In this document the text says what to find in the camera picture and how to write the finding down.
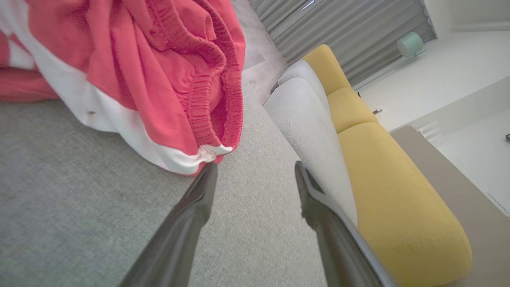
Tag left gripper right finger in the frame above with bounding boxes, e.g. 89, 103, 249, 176
294, 161, 399, 287

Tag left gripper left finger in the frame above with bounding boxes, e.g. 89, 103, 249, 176
119, 162, 219, 287

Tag red shorts with white trim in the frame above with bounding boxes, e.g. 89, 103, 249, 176
0, 0, 246, 176

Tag large yellow sofa cushion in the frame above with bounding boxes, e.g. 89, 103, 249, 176
338, 122, 473, 287

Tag grey fabric sofa seat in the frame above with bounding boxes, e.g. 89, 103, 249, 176
0, 78, 331, 287

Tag large grey sofa cushion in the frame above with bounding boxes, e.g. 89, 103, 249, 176
263, 77, 359, 228

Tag medium yellow sofa cushion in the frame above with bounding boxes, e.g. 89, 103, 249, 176
327, 87, 380, 134

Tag small grey sofa cushion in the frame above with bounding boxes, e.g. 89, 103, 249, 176
278, 60, 331, 114

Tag small yellow sofa cushion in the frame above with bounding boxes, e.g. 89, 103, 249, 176
302, 44, 352, 96

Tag mint green round lamp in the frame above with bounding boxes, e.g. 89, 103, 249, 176
396, 32, 424, 59

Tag grey pleated curtain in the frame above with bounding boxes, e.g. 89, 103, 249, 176
248, 0, 437, 87

